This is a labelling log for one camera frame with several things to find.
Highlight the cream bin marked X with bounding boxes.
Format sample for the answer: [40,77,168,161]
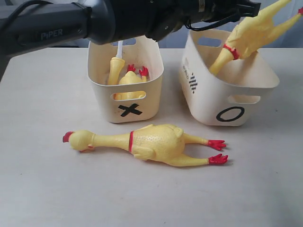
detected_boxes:
[88,36,164,123]

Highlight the plump yellow rubber chicken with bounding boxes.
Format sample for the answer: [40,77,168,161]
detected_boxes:
[62,124,228,167]

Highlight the broken chicken head piece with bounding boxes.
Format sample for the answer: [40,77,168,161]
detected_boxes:
[107,41,125,85]

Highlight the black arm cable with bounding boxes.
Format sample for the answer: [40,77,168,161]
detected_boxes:
[184,9,247,32]

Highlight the broken chicken body piece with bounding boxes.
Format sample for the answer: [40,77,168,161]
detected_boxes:
[114,64,149,100]

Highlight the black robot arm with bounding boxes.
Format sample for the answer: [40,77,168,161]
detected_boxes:
[0,0,260,73]

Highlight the cream bin marked O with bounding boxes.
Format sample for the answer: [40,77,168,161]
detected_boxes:
[179,29,279,126]

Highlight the long yellow rubber chicken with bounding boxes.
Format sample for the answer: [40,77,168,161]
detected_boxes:
[208,0,303,75]

